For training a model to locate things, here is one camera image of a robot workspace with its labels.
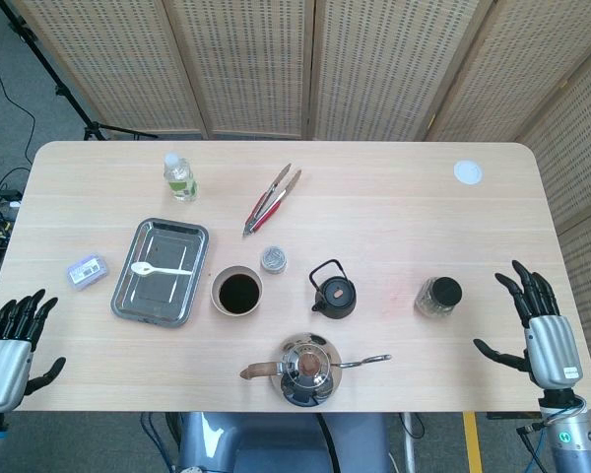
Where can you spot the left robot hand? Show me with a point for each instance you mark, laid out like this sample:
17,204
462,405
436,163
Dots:
5,364

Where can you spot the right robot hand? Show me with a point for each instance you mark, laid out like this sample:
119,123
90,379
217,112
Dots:
551,350

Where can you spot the white plastic spoon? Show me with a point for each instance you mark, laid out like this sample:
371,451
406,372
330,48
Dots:
143,268

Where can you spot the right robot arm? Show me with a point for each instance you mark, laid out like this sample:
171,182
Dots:
571,443

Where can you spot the white bowl with dark liquid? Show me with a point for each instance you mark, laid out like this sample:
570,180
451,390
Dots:
239,291

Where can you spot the glass jar black lid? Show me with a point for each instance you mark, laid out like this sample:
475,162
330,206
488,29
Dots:
440,295

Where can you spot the small purple box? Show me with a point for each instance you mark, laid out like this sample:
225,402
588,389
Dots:
87,271

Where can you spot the stainless steel tray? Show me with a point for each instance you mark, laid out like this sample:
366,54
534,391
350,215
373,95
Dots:
148,300

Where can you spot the white round table grommet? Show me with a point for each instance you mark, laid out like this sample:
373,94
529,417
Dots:
469,172

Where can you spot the small black teapot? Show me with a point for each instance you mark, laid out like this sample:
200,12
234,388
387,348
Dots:
336,295

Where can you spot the clear green-label water bottle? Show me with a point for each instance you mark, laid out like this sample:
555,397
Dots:
181,184

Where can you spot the black tripod stand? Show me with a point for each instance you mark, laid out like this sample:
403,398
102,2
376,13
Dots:
71,98

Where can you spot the grey robot torso base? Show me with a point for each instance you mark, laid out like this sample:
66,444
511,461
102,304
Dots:
276,443

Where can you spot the clear paper clip container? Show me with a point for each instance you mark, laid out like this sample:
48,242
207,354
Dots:
273,258

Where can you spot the woven folding screen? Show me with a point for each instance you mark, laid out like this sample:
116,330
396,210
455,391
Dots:
256,64

